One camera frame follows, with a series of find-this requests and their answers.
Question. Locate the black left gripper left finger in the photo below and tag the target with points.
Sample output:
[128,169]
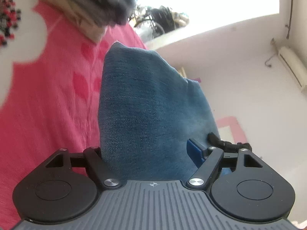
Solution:
[91,160]

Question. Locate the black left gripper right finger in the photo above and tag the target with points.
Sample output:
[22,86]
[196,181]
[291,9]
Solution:
[212,159]

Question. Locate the blue denim jeans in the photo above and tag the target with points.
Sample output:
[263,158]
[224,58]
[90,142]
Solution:
[147,113]

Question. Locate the stack of folded clothes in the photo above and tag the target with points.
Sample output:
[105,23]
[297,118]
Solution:
[92,17]

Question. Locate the cream bedside nightstand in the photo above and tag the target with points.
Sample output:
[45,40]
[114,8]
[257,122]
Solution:
[182,72]

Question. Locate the pink floral bed blanket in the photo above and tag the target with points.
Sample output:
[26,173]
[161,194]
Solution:
[50,84]

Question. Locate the white wall air conditioner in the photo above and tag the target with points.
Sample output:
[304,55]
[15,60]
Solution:
[294,66]

